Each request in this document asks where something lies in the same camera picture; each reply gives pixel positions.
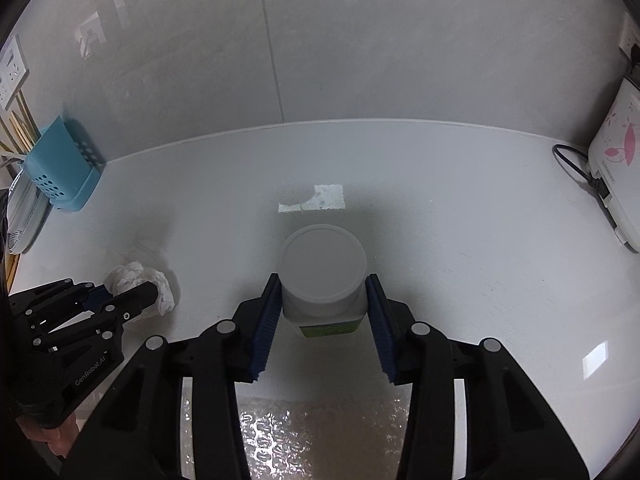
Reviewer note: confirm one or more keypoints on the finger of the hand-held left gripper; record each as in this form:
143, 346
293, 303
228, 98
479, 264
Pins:
55, 300
130, 302

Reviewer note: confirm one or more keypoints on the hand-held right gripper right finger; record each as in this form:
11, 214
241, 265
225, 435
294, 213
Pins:
382, 330

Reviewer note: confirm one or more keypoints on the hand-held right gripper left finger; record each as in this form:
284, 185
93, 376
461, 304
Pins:
265, 330

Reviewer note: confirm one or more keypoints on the white tissue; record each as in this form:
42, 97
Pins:
160, 292

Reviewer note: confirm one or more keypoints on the white plastic bottle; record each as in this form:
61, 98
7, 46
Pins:
322, 262

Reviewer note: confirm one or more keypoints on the clear bubble wrap bag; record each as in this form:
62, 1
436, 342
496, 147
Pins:
300, 435

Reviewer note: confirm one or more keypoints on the person's left hand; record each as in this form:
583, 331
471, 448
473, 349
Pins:
56, 441

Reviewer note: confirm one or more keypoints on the wooden cutting board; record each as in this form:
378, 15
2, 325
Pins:
13, 267

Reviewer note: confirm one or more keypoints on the stack of white plates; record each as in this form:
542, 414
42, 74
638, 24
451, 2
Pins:
27, 215

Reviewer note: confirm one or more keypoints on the blue plastic utensil holder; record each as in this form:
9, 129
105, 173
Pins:
55, 170

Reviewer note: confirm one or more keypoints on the olive chopstick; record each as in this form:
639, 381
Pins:
22, 130
30, 117
15, 137

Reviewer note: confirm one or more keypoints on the white floral rice cooker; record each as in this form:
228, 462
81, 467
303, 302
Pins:
620, 160

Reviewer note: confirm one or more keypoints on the white wall socket with plug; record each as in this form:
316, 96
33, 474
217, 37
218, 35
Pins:
631, 40

